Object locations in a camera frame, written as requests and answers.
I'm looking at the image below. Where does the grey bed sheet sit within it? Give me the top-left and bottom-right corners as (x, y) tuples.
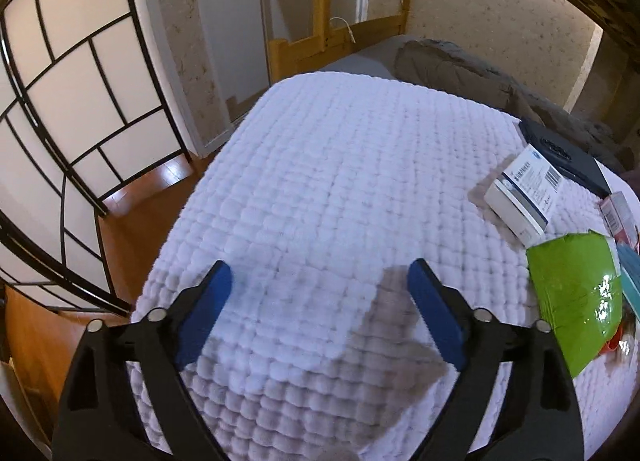
(320, 36), (426, 79)

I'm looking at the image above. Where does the grey brown blanket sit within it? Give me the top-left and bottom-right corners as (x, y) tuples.
(395, 38), (640, 172)

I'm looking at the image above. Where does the pink box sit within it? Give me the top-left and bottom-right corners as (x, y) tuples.
(599, 191), (640, 244)

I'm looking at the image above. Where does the dark blue phone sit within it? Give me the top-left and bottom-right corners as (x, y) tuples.
(517, 118), (613, 198)

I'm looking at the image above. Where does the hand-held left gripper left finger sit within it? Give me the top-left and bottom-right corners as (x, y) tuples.
(51, 260), (233, 461)

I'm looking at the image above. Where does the white cable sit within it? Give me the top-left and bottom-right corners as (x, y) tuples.
(327, 16), (357, 42)

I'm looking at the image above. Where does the white waffle mat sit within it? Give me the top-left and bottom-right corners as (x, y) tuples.
(130, 71), (640, 461)

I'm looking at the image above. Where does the teal box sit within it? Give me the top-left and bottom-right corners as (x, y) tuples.
(615, 241), (640, 322)

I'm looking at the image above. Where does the green foil packet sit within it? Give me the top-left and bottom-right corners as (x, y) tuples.
(525, 228), (625, 378)

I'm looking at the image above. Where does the black framed room divider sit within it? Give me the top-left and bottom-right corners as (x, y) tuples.
(0, 0), (193, 317)

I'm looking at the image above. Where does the wooden bunk bed frame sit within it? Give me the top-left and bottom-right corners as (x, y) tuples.
(267, 0), (640, 87)

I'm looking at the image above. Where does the white blue medicine box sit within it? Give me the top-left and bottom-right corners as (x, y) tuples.
(482, 144), (566, 247)

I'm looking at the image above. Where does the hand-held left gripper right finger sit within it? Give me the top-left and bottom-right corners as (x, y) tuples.
(406, 257), (586, 461)

